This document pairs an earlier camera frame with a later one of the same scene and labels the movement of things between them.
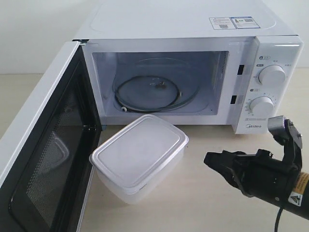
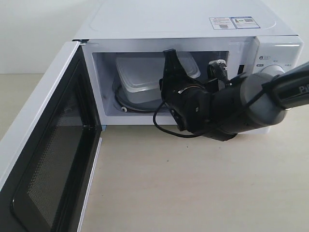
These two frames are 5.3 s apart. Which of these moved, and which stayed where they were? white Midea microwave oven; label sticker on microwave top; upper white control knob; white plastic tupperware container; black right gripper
Moved: black right gripper; white plastic tupperware container
Stayed: label sticker on microwave top; white Midea microwave oven; upper white control knob
